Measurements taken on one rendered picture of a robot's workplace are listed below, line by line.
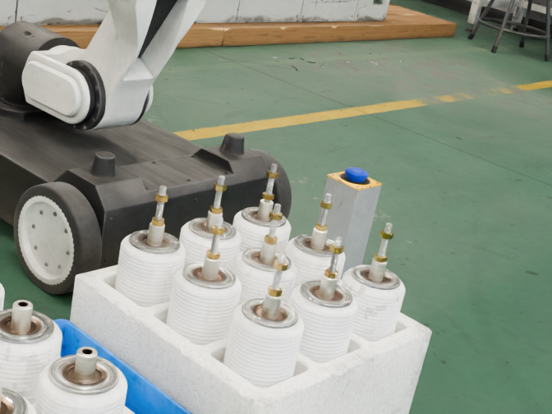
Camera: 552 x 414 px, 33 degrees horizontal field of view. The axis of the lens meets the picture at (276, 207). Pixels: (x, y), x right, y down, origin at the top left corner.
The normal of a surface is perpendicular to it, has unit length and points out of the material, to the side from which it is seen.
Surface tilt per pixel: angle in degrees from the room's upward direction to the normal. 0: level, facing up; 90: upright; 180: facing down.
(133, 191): 45
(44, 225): 90
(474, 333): 0
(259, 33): 90
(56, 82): 90
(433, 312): 0
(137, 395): 88
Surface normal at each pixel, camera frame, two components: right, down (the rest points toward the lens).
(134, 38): -0.66, 0.53
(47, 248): -0.64, 0.16
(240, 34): 0.75, 0.37
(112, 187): 0.66, -0.39
